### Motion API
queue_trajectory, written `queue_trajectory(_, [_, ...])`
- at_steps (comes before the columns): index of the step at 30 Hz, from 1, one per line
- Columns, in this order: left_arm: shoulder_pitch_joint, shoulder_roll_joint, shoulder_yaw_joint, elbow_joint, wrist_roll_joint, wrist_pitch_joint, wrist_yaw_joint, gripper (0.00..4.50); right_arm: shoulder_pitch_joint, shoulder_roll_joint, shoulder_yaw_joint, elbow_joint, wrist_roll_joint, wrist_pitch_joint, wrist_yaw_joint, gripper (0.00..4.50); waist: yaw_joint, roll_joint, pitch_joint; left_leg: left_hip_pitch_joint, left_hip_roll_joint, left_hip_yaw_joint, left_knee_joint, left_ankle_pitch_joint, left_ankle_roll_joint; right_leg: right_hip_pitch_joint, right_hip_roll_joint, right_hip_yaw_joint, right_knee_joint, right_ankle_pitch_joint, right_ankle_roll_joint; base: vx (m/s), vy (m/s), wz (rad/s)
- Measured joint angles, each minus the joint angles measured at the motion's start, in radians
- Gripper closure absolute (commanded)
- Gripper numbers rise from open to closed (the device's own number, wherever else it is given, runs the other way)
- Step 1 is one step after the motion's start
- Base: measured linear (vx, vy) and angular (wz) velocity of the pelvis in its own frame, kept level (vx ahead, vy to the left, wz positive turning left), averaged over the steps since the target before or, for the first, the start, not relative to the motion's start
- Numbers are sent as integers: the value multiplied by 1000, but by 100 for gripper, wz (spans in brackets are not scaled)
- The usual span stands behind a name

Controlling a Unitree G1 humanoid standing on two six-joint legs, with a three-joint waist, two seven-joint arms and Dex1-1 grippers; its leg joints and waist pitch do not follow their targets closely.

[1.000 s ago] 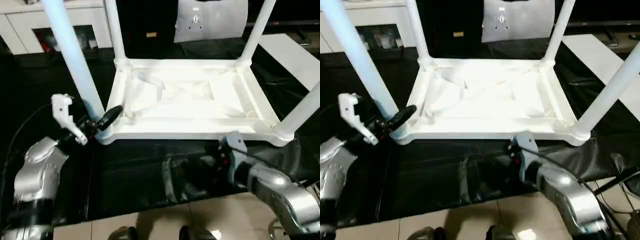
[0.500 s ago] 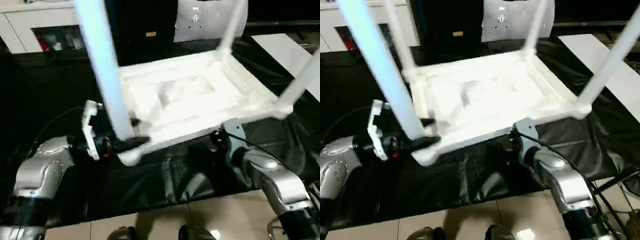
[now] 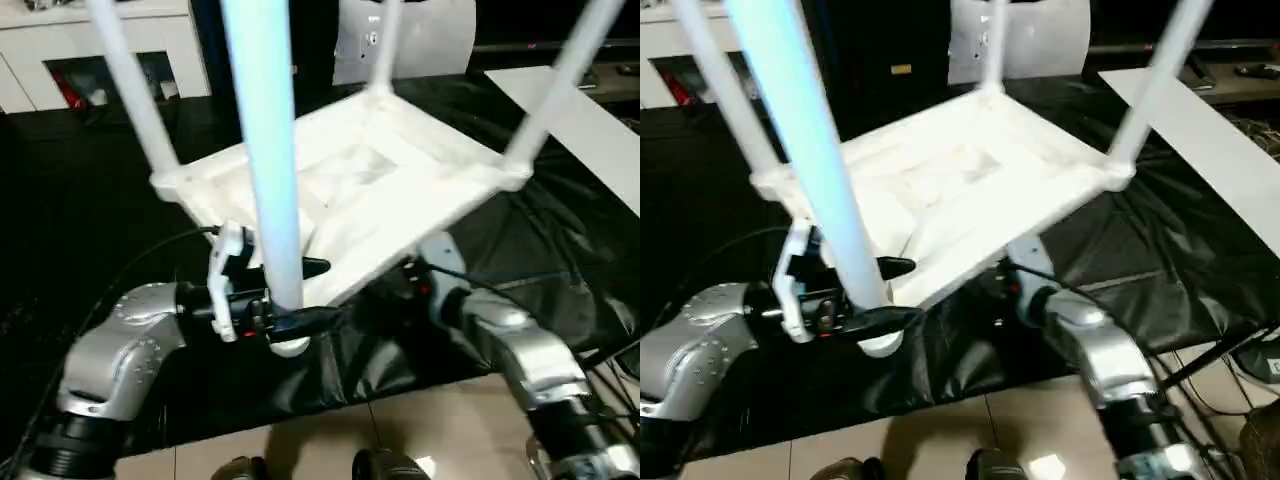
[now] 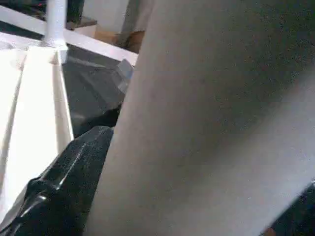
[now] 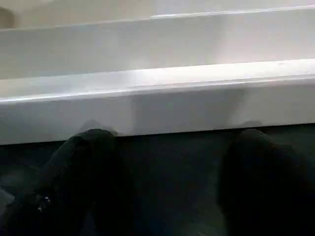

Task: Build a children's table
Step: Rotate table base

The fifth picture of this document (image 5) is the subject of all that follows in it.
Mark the white plastic table top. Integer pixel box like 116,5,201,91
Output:
0,0,315,146

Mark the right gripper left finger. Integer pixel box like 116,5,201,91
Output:
0,129,124,236

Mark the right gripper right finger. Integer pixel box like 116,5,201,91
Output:
221,129,315,236

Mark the black work mat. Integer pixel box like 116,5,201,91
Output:
0,124,315,236

